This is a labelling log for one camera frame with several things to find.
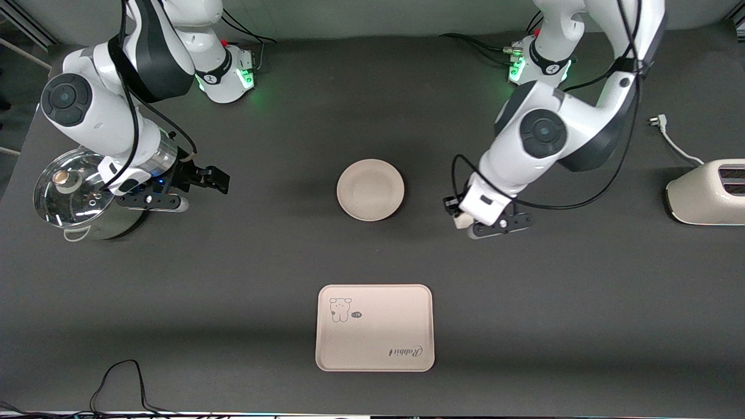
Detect round beige plate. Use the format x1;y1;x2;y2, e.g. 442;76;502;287
336;158;405;222

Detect beige tray with bear print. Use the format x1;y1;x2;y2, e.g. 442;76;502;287
315;284;436;372

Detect glass pot lid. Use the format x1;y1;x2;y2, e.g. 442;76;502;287
33;147;122;228

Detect cream white toaster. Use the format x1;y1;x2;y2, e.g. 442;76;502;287
665;158;745;226

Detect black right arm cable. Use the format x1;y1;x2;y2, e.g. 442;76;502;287
107;0;200;190

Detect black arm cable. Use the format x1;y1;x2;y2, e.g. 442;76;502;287
451;0;648;211
107;0;200;190

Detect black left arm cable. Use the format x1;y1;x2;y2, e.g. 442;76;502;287
451;0;648;211

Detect black left arm base cables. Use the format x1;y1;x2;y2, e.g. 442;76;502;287
439;12;545;66

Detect thin black floor cable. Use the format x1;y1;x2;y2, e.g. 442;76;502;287
89;359;175;417

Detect aluminium frame bar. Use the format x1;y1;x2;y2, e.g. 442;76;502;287
0;0;59;53

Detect white power cable with plug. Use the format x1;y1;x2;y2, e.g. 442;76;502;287
648;115;706;166

